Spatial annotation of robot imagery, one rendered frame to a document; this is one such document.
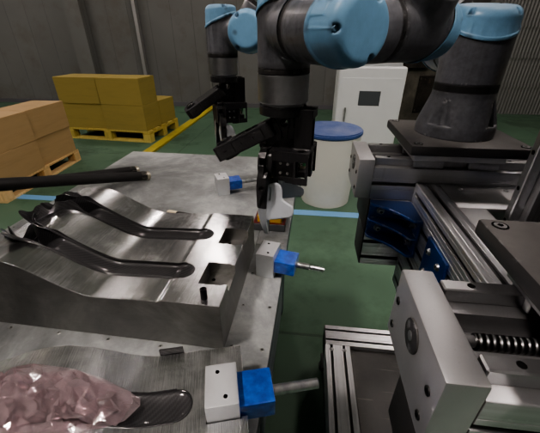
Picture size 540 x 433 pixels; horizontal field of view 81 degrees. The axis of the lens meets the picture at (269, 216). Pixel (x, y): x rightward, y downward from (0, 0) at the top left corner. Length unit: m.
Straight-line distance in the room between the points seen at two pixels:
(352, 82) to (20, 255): 3.14
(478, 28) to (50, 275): 0.80
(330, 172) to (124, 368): 2.18
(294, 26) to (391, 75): 3.06
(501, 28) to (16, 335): 0.94
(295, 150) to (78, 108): 4.64
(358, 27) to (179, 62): 6.56
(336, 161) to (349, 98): 1.12
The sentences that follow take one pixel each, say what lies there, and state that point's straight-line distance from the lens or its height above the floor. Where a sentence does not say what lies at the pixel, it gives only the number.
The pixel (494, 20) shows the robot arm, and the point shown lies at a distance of 0.73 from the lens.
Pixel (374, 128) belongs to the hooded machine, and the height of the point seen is 0.40.
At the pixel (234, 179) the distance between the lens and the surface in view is 0.96.
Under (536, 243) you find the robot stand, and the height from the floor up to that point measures 1.04.
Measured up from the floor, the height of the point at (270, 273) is 0.81.
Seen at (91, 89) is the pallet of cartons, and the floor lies 0.64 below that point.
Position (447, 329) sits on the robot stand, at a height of 0.99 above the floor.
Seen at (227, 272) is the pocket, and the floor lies 0.87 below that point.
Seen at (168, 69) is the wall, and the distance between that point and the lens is 6.98.
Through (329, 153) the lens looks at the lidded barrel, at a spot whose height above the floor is 0.47.
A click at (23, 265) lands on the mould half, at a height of 0.92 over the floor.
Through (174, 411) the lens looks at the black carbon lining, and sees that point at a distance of 0.43.
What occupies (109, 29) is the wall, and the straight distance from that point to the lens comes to 7.42.
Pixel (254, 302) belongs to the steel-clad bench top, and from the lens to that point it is 0.59.
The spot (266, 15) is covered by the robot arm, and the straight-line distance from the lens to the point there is 0.47.
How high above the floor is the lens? 1.22
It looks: 30 degrees down
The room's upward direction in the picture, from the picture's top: straight up
